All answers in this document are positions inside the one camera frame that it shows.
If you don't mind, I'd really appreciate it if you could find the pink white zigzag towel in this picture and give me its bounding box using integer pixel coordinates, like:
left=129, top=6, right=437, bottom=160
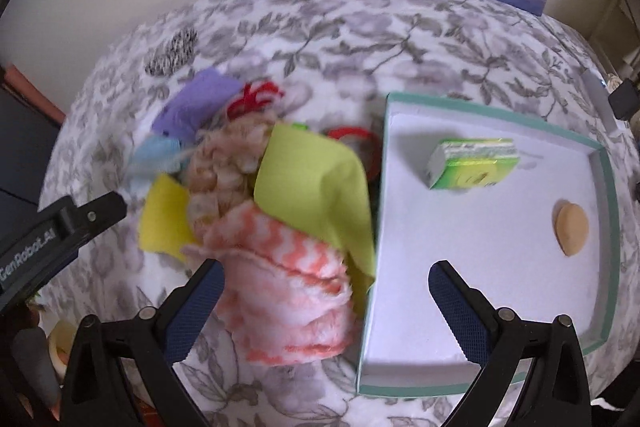
left=182, top=201, right=358, bottom=367

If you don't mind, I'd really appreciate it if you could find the purple cloth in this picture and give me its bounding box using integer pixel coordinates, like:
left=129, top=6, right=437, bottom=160
left=151, top=71, right=243, bottom=142

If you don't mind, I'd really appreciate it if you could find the white box with teal rim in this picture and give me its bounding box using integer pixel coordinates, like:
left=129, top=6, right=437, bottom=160
left=356, top=92, right=621, bottom=398

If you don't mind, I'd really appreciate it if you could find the red pipe cleaner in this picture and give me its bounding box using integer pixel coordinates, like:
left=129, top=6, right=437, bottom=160
left=226, top=79, right=285, bottom=118

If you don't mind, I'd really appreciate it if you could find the white charger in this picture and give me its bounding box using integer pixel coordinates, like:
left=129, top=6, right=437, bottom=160
left=580, top=67, right=621, bottom=138

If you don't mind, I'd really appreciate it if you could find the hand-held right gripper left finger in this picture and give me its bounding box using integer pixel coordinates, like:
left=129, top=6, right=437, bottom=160
left=60, top=258, right=227, bottom=427

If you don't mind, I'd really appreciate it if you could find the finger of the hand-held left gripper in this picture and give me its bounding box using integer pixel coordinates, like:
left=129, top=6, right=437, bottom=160
left=74, top=191, right=127, bottom=239

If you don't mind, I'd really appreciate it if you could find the light blue cloth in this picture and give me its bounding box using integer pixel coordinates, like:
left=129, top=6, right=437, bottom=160
left=131, top=137, right=183, bottom=180

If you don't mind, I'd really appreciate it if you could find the grey floral blanket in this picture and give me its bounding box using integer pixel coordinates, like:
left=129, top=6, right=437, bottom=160
left=37, top=0, right=640, bottom=427

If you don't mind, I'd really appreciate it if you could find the green tissue packet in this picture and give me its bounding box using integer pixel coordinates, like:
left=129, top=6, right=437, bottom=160
left=426, top=138, right=521, bottom=191

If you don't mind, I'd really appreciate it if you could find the yellow felt sheet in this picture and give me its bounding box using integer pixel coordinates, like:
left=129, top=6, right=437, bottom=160
left=139, top=174, right=198, bottom=253

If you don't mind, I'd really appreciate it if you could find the beige fluffy cloth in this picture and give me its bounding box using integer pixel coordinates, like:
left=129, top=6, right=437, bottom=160
left=182, top=112, right=276, bottom=233

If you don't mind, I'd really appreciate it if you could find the black white spotted cloth roll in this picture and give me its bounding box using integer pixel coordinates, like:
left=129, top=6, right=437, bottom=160
left=144, top=28, right=198, bottom=76

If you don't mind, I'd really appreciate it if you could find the red ring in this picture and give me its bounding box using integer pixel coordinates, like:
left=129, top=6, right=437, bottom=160
left=327, top=126, right=383, bottom=180

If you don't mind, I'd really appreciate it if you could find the dark furniture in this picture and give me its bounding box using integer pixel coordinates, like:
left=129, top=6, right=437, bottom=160
left=0, top=64, right=66, bottom=228

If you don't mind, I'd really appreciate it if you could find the beige round puff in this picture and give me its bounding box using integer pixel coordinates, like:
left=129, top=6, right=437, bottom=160
left=552, top=202, right=591, bottom=257

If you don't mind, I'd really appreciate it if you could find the small black device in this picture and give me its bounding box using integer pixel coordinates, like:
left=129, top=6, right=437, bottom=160
left=607, top=79, right=638, bottom=120

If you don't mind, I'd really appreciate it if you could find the yellow-green felt sheet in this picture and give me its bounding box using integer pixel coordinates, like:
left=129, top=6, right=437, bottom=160
left=254, top=123, right=377, bottom=295

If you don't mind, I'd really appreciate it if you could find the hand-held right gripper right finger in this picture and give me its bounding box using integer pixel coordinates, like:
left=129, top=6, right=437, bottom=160
left=428, top=259, right=601, bottom=427

